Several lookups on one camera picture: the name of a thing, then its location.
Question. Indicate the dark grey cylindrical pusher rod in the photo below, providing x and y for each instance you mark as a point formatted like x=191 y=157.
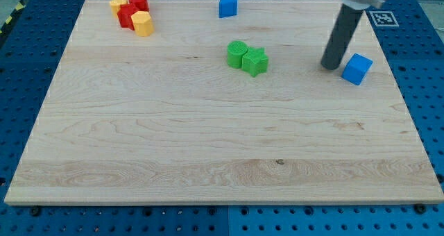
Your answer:
x=340 y=37

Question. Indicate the green star block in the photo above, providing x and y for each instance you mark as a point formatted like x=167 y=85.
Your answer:
x=254 y=61

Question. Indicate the red star block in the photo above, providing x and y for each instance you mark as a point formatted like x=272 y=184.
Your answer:
x=125 y=13

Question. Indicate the black white fiducial marker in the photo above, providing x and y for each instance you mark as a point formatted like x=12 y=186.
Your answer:
x=384 y=19

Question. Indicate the blue cube block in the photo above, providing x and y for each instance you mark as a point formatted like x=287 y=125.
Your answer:
x=356 y=69

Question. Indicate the green cylinder block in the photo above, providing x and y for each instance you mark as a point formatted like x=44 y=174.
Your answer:
x=235 y=51

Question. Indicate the blue triangular prism block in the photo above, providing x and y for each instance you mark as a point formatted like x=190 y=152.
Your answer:
x=227 y=8

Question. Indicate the black bolt right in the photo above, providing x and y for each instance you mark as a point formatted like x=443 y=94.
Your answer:
x=420 y=208

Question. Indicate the black bolt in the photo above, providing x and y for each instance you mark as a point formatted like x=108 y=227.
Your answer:
x=35 y=211
x=420 y=208

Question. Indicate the yellow hexagon block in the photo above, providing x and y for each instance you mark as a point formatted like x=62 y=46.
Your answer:
x=143 y=23

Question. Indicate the light wooden board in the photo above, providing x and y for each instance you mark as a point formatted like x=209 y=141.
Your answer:
x=164 y=120

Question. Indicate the red cylinder block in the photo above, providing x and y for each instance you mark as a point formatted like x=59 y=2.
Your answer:
x=142 y=5

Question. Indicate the yellow heart block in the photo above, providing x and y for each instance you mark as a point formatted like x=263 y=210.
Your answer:
x=115 y=6

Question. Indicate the black bolt left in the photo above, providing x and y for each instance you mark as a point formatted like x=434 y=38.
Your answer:
x=35 y=211

